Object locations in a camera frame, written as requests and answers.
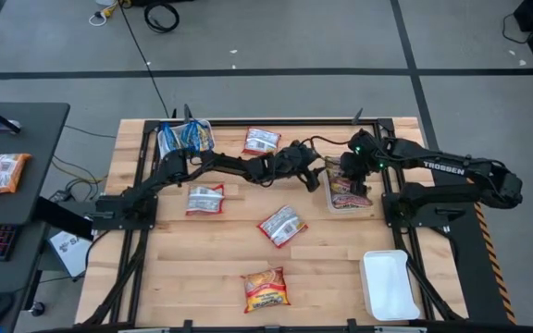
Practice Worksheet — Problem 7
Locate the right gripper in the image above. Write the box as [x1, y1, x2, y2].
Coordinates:
[339, 149, 378, 198]

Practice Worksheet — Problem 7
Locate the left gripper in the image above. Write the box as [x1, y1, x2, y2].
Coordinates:
[283, 140, 328, 193]

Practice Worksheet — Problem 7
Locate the white plastic bin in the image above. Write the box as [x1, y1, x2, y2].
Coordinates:
[358, 249, 423, 323]
[156, 118, 216, 162]
[322, 156, 375, 215]

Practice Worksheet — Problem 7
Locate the red beef noodle pack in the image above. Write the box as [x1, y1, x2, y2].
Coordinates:
[242, 127, 282, 157]
[240, 266, 292, 315]
[256, 204, 309, 250]
[184, 183, 227, 217]

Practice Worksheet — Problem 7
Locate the black hazard striped platform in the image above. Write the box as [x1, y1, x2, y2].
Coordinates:
[428, 159, 518, 326]

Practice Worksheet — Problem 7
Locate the white printed box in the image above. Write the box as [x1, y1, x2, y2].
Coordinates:
[47, 229, 93, 278]

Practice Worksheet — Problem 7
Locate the black power strip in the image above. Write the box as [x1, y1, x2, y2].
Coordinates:
[48, 188, 71, 204]

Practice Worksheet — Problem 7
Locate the black office desk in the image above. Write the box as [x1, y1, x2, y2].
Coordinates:
[0, 102, 71, 333]

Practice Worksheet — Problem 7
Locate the orange noodle pack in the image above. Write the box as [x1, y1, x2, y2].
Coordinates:
[0, 153, 32, 195]

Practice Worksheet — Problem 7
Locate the long black floor cable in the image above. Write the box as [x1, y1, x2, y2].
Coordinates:
[118, 0, 171, 119]

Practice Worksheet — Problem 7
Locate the coiled black cable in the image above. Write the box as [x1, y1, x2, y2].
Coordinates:
[143, 2, 180, 34]

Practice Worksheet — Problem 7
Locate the white and yellow cable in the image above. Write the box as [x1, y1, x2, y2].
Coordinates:
[88, 0, 120, 28]

